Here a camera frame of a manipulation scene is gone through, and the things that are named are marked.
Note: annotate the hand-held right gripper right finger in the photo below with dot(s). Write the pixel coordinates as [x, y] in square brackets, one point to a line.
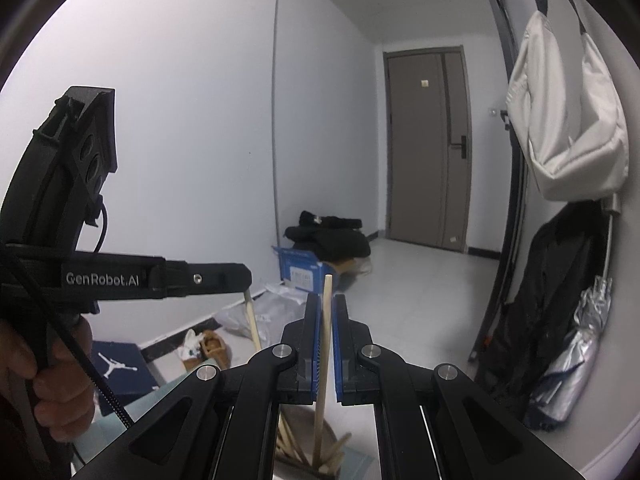
[341, 350]

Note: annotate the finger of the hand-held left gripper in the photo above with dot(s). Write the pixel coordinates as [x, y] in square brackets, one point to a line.
[215, 277]

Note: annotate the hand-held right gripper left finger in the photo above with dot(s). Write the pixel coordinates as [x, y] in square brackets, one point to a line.
[312, 345]

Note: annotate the single wooden chopstick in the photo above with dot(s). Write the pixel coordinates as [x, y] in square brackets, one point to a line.
[325, 320]
[252, 320]

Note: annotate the white utensil holder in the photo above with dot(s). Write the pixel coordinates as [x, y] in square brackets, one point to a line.
[302, 420]

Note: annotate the bunch of wooden chopsticks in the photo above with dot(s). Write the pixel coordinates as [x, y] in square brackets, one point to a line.
[287, 440]

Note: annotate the person's left hand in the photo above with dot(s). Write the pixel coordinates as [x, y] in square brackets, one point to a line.
[60, 385]

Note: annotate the grey plastic mailer bag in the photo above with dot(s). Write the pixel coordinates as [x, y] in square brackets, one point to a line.
[272, 312]

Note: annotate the white torn plastic bag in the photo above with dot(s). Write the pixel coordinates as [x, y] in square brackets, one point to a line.
[280, 290]

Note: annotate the blue cardboard box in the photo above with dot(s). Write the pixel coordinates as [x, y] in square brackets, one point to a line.
[300, 267]

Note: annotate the pile of black clothes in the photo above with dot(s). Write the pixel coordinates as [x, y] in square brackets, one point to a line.
[335, 240]

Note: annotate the dark blue shoe box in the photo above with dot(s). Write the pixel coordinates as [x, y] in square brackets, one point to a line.
[120, 365]

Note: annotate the black jacket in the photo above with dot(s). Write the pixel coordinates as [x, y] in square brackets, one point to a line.
[540, 310]

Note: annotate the grey door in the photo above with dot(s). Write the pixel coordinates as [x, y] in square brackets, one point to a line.
[420, 160]

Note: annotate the silver folded umbrella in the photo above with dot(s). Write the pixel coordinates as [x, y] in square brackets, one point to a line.
[575, 360]

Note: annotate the white sling bag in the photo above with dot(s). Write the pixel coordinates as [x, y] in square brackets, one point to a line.
[565, 125]

